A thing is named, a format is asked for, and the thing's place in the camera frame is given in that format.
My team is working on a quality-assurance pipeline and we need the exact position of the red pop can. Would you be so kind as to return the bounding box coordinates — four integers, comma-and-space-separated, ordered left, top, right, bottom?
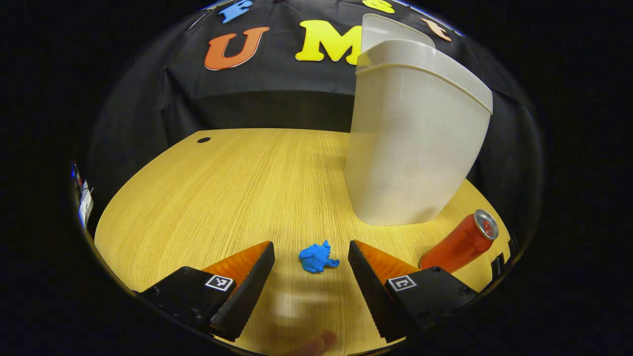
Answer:
419, 209, 499, 274

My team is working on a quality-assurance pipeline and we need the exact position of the wooden desktop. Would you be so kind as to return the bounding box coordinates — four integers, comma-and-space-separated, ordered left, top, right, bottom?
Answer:
94, 128, 511, 356

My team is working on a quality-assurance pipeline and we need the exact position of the blue paper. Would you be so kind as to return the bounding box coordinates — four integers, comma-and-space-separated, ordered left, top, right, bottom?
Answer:
299, 240, 340, 274

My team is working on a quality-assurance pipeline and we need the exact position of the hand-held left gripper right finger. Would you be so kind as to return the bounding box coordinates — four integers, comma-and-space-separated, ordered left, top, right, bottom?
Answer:
348, 240, 479, 343

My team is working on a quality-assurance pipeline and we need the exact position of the white desktop garbage bin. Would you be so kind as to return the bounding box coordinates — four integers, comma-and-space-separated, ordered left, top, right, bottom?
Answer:
345, 13, 494, 226

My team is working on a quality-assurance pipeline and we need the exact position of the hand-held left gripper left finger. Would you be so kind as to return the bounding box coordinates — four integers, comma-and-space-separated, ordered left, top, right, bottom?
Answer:
138, 241, 275, 343

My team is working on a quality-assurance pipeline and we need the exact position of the black backdrop cloth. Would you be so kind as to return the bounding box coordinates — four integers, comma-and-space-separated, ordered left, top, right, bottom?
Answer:
87, 0, 544, 248

